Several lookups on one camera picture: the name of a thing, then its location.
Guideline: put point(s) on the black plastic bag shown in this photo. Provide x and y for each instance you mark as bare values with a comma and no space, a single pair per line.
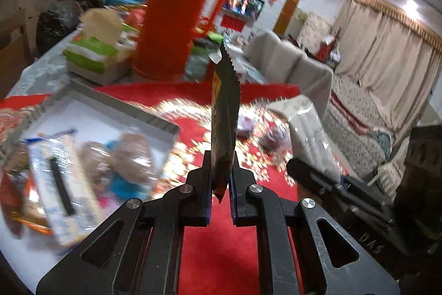
57,25

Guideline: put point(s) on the grey lace tablecloth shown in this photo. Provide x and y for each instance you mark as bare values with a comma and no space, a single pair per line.
41,73

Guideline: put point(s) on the wall television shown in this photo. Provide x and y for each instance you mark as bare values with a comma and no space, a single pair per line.
243,3

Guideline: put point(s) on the green plastic bag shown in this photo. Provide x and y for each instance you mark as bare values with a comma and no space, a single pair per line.
200,56

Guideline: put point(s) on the purple wrapped candy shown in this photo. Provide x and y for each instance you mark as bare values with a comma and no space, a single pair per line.
272,139
246,127

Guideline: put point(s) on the red paper sheet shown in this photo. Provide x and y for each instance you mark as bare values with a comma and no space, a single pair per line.
233,22

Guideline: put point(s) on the red thermos flask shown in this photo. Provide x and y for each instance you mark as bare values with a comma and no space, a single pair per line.
165,22

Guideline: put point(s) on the green tissue box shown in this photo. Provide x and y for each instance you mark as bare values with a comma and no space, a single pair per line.
89,53

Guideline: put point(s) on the clear plastic bag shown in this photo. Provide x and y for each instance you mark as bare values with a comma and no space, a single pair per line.
307,132

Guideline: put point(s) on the beige curtain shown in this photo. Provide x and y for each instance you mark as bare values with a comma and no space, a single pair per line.
386,46

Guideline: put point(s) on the white tray with striped rim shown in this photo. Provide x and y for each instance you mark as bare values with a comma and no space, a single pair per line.
103,115

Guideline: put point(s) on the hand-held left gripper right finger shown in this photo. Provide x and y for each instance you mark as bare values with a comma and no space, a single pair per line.
232,198

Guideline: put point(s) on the dark orange snack packet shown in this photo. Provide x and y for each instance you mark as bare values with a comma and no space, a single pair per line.
224,115

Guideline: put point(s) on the sofa with patterned cover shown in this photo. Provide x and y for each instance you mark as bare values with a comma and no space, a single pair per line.
359,122

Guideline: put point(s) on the red gold patterned tablecloth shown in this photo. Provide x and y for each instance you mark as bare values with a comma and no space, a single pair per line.
214,260

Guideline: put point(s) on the clear bread packet blue label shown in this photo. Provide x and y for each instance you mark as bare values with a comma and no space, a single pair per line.
127,160

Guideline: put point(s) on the sofa with white cover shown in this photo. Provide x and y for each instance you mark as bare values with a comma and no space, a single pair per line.
286,63

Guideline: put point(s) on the ceiling spotlight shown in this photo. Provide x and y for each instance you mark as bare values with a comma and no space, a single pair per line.
411,5

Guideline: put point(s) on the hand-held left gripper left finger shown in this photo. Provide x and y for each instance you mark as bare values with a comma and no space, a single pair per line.
208,208

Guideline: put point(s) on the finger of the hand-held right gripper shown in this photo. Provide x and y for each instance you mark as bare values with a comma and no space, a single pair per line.
310,177

